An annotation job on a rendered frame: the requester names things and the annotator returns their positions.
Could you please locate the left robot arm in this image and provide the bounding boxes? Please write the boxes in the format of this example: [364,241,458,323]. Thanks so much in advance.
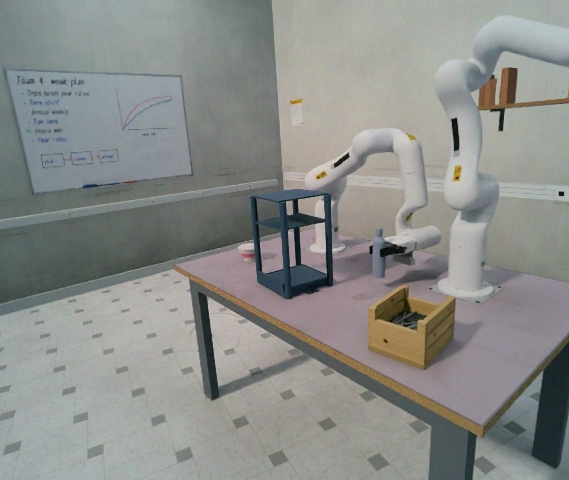
[435,16,569,298]

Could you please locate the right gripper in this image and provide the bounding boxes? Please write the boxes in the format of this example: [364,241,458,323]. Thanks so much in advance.
[369,233,415,257]

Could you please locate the wooden crate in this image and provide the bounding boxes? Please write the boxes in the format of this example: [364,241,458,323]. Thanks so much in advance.
[368,285,456,370]

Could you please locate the blue shelving unit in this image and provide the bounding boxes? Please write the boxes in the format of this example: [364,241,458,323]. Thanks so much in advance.
[250,189,333,299]

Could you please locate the blue-grey cylinder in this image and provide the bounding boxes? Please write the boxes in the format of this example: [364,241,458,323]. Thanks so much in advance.
[372,227,386,278]

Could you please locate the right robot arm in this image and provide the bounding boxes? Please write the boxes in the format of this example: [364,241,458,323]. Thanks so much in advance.
[305,128,441,266]

